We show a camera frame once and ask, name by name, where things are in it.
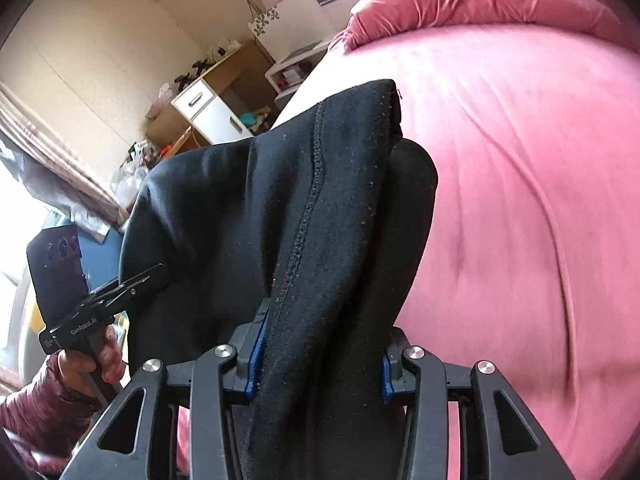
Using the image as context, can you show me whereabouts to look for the black pants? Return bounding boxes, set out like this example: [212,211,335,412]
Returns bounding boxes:
[119,79,438,479]

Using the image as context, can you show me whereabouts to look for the maroon left sleeve forearm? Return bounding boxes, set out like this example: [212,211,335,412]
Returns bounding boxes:
[1,354,101,479]

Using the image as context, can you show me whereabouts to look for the left hand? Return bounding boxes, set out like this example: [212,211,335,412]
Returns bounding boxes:
[58,325,126,396]

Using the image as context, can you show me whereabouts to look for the white drawer cabinet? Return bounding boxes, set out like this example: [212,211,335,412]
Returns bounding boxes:
[171,78,253,144]

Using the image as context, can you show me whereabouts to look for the wooden corner desk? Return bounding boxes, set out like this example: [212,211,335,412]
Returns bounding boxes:
[145,41,276,148]

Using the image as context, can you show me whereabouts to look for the white grey bedside shelf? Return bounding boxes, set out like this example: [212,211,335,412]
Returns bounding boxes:
[265,40,330,110]

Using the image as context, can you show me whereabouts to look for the pink bed sheet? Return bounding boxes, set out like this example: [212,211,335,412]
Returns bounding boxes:
[282,25,639,479]

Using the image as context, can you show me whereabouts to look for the dark pink duvet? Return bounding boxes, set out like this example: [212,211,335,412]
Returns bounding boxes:
[331,0,639,52]

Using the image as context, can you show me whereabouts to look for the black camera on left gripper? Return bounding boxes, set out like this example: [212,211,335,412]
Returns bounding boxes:
[26,224,89,328]

